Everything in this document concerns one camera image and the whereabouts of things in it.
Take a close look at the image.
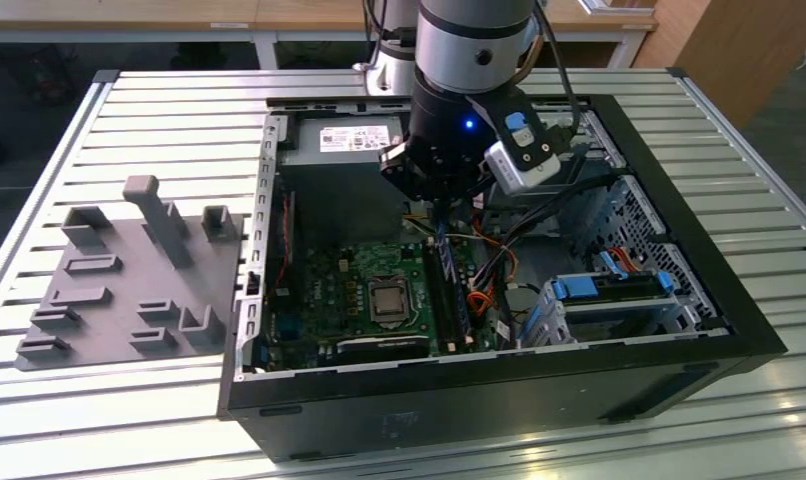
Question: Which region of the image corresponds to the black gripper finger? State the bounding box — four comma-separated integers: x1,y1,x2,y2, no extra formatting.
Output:
448,168,497,232
378,142,449,232

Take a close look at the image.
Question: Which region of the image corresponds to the blue RAM stick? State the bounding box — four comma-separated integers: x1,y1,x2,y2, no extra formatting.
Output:
434,219,469,346

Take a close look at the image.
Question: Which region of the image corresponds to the black RAM slot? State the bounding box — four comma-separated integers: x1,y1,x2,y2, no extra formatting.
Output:
425,240,460,352

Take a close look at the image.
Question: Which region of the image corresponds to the black expansion slot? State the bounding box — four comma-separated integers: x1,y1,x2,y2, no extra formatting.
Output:
334,333,433,360

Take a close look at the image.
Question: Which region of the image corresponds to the grey power supply unit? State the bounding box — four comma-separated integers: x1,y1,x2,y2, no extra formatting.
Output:
280,114,416,242

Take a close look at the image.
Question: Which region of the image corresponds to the metal CPU socket cover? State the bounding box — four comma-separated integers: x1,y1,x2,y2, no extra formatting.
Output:
365,273,418,330

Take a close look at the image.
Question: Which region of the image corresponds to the round grey speaker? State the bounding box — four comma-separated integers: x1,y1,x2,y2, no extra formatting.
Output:
506,282,545,312

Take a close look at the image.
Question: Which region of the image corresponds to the blue disk carrier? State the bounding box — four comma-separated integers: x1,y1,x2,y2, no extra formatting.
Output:
550,277,602,302

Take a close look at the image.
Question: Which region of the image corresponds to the silver CPU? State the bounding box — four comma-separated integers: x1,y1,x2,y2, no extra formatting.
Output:
374,287,410,315

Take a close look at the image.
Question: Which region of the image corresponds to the green motherboard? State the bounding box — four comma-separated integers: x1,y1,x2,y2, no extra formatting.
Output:
262,235,512,374

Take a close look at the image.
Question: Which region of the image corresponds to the metal disk bay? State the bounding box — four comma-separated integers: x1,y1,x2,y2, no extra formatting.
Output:
520,272,707,351

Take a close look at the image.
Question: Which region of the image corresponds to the black open PC case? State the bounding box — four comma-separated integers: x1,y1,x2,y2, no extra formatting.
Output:
215,93,789,464

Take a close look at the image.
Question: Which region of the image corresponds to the wooden cabinet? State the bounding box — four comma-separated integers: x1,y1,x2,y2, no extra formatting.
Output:
633,0,806,129

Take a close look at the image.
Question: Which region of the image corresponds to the white framed wooden bench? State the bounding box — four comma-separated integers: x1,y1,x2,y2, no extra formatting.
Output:
0,0,660,70

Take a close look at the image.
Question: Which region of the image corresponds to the grey parts rack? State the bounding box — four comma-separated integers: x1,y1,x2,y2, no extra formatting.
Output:
14,174,256,372

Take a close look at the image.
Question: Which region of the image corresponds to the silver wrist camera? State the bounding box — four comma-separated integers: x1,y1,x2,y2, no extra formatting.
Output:
481,142,566,196

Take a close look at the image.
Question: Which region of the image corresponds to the black flat cable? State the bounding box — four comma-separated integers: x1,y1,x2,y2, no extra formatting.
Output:
494,172,622,251

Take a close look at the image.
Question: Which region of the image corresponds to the black camera cable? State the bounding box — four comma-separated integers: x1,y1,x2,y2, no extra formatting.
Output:
530,0,589,149

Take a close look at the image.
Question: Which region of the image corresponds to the orange wire bundle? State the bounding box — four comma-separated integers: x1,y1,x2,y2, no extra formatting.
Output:
468,244,520,317

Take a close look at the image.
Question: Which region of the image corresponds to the red and blue data cable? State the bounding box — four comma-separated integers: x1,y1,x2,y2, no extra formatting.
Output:
600,247,647,280

